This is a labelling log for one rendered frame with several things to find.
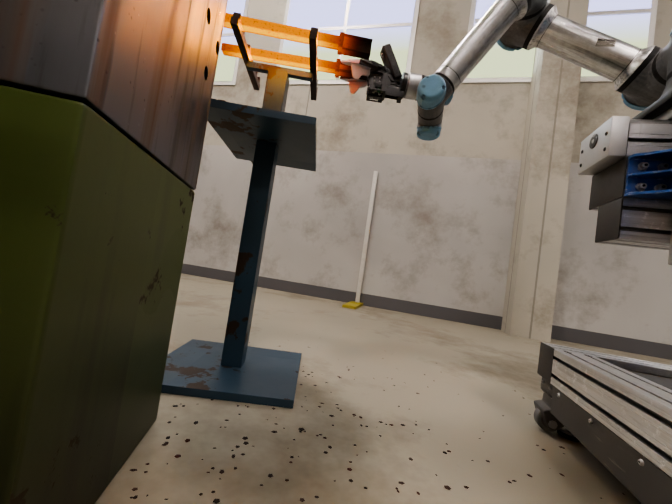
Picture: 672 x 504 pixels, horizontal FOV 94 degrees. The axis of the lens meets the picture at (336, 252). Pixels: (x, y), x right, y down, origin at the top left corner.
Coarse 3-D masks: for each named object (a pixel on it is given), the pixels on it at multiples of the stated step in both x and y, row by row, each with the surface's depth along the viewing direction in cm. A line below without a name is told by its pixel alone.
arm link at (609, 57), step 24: (528, 24) 90; (552, 24) 89; (576, 24) 87; (504, 48) 101; (528, 48) 95; (552, 48) 92; (576, 48) 88; (600, 48) 85; (624, 48) 83; (648, 48) 81; (600, 72) 88; (624, 72) 84; (648, 72) 81; (624, 96) 90; (648, 96) 84
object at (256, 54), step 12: (228, 48) 97; (252, 48) 97; (264, 60) 99; (276, 60) 98; (288, 60) 97; (300, 60) 97; (324, 60) 98; (336, 60) 97; (336, 72) 99; (348, 72) 98
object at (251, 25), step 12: (228, 24) 85; (252, 24) 85; (264, 24) 85; (276, 24) 85; (276, 36) 87; (288, 36) 87; (300, 36) 86; (324, 36) 86; (336, 36) 86; (348, 36) 87; (336, 48) 89; (348, 48) 87; (360, 48) 88
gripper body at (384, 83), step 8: (376, 72) 97; (384, 72) 96; (376, 80) 97; (384, 80) 96; (392, 80) 98; (400, 80) 98; (368, 88) 99; (376, 88) 98; (384, 88) 96; (392, 88) 98; (400, 88) 98; (368, 96) 101; (376, 96) 100; (384, 96) 99; (392, 96) 99; (400, 96) 98
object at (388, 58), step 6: (384, 48) 97; (390, 48) 97; (384, 54) 98; (390, 54) 97; (384, 60) 100; (390, 60) 97; (390, 66) 98; (396, 66) 97; (396, 72) 97; (396, 78) 98
